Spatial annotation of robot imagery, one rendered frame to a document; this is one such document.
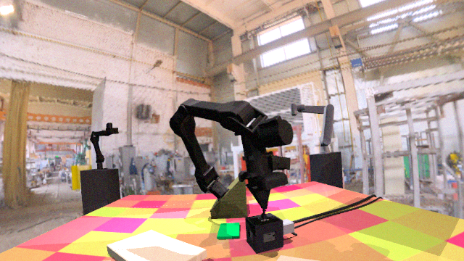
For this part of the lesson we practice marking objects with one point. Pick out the green rectangular block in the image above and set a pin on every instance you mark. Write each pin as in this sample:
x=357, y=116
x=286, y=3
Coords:
x=229, y=231

